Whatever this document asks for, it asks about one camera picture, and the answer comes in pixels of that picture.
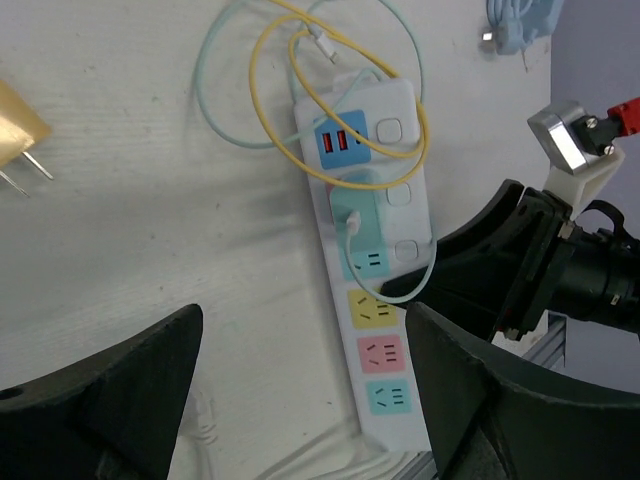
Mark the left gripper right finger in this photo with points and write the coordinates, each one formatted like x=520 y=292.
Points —
x=606 y=430

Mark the yellow charger plug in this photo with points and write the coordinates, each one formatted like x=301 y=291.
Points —
x=21 y=129

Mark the white power strip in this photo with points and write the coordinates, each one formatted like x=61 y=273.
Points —
x=369 y=237

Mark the blue power strip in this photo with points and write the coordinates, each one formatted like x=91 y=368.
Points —
x=518 y=24

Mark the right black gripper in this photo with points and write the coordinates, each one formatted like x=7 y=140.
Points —
x=523 y=255

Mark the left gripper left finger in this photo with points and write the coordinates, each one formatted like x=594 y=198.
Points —
x=112 y=415

